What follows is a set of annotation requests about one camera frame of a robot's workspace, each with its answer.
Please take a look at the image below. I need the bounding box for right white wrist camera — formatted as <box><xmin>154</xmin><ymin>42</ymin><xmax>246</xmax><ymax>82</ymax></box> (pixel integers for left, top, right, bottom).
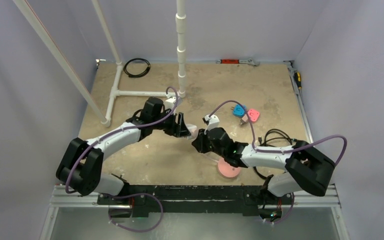
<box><xmin>203</xmin><ymin>114</ymin><xmax>220</xmax><ymax>134</ymax></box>

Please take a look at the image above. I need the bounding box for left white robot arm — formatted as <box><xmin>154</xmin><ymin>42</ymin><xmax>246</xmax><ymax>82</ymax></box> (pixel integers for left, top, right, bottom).
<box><xmin>55</xmin><ymin>96</ymin><xmax>198</xmax><ymax>205</ymax></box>

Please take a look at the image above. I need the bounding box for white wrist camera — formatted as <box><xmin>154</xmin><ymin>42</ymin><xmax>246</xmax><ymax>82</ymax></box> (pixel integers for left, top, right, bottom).
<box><xmin>163</xmin><ymin>96</ymin><xmax>179</xmax><ymax>113</ymax></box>
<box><xmin>203</xmin><ymin>114</ymin><xmax>220</xmax><ymax>134</ymax></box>

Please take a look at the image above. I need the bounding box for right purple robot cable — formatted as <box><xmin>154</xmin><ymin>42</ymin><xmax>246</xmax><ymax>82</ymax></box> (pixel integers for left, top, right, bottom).
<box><xmin>206</xmin><ymin>100</ymin><xmax>348</xmax><ymax>225</ymax></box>

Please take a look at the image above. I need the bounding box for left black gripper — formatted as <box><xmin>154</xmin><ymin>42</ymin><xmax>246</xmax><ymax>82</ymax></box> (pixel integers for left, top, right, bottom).
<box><xmin>151</xmin><ymin>108</ymin><xmax>189</xmax><ymax>137</ymax></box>

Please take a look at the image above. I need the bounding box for red adjustable wrench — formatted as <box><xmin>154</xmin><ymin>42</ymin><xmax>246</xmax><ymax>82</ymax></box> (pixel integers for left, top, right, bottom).
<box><xmin>216</xmin><ymin>58</ymin><xmax>260</xmax><ymax>67</ymax></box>

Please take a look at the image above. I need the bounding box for yellow handled screwdriver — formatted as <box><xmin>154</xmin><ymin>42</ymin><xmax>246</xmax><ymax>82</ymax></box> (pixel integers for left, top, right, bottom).
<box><xmin>293</xmin><ymin>71</ymin><xmax>302</xmax><ymax>90</ymax></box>

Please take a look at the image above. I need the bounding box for pink round power strip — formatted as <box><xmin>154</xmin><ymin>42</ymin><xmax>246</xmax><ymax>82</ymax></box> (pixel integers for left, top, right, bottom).
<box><xmin>217</xmin><ymin>157</ymin><xmax>241</xmax><ymax>179</ymax></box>

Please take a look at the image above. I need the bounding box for aluminium extrusion rail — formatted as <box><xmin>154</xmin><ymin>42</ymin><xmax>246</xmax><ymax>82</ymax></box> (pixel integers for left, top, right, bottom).
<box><xmin>49</xmin><ymin>185</ymin><xmax>341</xmax><ymax>208</ymax></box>

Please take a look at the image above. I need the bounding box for black cable bundle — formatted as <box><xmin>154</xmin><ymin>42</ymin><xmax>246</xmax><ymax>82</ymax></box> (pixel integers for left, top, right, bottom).
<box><xmin>251</xmin><ymin>128</ymin><xmax>302</xmax><ymax>180</ymax></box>

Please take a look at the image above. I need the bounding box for pink plug adapter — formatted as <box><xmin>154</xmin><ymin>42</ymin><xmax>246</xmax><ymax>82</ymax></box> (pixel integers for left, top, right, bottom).
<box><xmin>247</xmin><ymin>108</ymin><xmax>260</xmax><ymax>123</ymax></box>

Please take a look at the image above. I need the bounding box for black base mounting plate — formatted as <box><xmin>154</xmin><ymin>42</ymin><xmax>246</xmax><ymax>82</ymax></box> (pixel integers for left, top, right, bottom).
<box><xmin>97</xmin><ymin>185</ymin><xmax>293</xmax><ymax>218</ymax></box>

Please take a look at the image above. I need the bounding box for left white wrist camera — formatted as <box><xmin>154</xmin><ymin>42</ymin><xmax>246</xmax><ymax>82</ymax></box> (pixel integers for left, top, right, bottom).
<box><xmin>163</xmin><ymin>96</ymin><xmax>179</xmax><ymax>113</ymax></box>

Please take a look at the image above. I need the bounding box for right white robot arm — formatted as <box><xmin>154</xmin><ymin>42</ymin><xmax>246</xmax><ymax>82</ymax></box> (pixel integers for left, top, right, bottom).
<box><xmin>191</xmin><ymin>127</ymin><xmax>336</xmax><ymax>204</ymax></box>

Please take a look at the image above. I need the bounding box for black coiled cable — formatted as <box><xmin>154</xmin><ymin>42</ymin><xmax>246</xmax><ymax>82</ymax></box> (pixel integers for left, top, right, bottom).
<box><xmin>123</xmin><ymin>58</ymin><xmax>151</xmax><ymax>79</ymax></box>

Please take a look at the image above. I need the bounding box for dusty pink plug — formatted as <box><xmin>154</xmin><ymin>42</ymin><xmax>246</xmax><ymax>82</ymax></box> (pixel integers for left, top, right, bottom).
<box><xmin>239</xmin><ymin>115</ymin><xmax>249</xmax><ymax>126</ymax></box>

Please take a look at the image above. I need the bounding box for white PVC pipe frame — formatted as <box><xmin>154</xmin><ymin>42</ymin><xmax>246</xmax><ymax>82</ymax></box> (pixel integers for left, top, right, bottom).
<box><xmin>14</xmin><ymin>0</ymin><xmax>187</xmax><ymax>128</ymax></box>

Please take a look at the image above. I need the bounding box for blue plug adapter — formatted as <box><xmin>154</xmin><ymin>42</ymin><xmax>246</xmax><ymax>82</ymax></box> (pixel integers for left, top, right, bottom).
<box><xmin>230</xmin><ymin>104</ymin><xmax>247</xmax><ymax>118</ymax></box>

